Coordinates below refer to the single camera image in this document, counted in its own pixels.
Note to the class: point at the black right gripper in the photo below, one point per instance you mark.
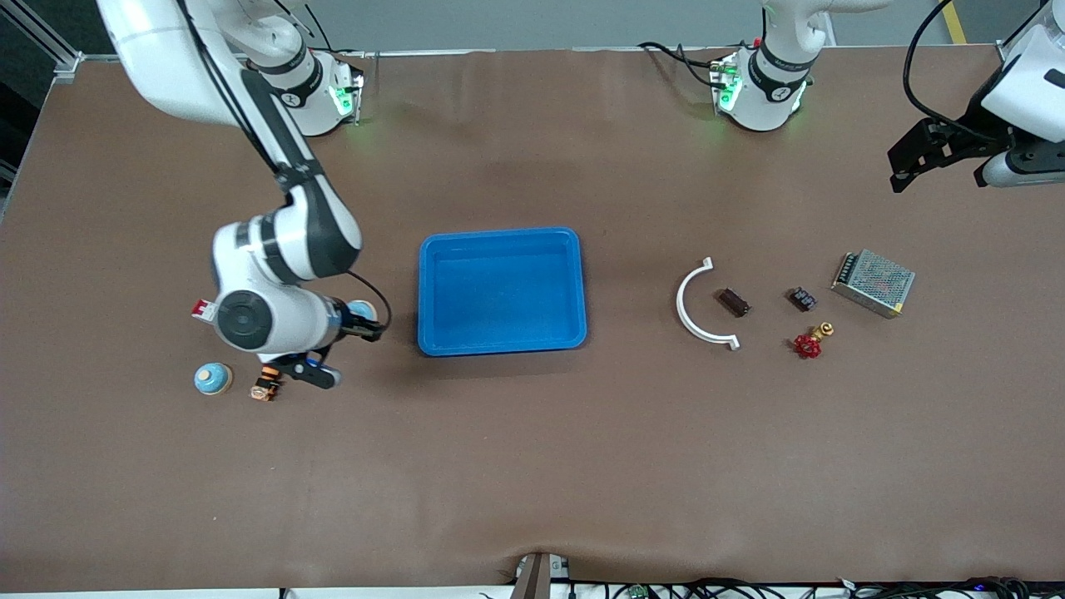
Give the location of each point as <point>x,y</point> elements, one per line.
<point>367,330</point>

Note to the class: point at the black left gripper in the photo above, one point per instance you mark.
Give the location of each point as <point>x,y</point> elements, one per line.
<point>957,140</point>

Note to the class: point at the light blue call bell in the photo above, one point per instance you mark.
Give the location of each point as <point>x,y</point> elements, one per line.
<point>213,378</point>
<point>362,310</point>

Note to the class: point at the glossy dark brown capacitor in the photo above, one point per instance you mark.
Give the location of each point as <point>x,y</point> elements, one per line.
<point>735,303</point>

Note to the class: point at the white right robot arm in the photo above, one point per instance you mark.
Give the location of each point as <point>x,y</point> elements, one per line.
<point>166,58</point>

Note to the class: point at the metal mesh power supply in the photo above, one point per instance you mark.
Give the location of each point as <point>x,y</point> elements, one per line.
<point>874,281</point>

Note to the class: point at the blue plastic tray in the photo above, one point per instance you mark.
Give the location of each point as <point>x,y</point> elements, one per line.
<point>516,274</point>

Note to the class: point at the white circuit breaker red lever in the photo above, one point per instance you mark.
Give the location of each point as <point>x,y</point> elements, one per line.
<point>200,309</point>

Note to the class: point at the aluminium frame post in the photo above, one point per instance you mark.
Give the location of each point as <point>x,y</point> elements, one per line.
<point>1008,51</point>
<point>66,65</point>

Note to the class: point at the red button orange white switch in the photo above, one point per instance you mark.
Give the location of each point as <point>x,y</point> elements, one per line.
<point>265,389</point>

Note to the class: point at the grey metal table rail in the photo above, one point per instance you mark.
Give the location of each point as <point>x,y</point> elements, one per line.
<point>541,51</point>

